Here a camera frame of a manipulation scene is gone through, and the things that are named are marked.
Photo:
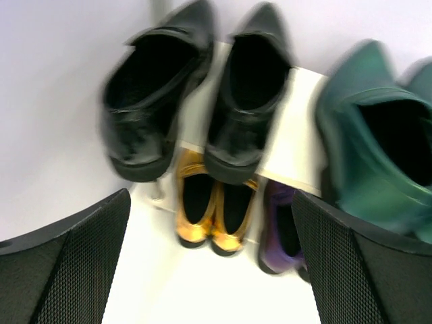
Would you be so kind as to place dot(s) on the green loafer shoe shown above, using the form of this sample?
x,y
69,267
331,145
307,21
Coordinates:
x,y
418,78
377,140

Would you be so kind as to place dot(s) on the white two-tier shoe shelf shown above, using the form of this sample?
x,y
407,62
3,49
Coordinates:
x,y
294,155

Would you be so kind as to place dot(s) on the purple loafer shoe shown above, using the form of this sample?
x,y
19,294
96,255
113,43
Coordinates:
x,y
279,246

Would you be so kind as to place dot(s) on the black loafer shoe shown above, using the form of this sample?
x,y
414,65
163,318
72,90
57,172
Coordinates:
x,y
252,85
141,100

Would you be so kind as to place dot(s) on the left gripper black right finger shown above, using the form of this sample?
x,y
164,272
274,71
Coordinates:
x,y
361,273

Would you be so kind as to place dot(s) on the gold loafer shoe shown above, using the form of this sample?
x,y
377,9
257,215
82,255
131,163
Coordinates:
x,y
196,191
233,216

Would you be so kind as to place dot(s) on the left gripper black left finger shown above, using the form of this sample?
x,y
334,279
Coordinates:
x,y
62,272

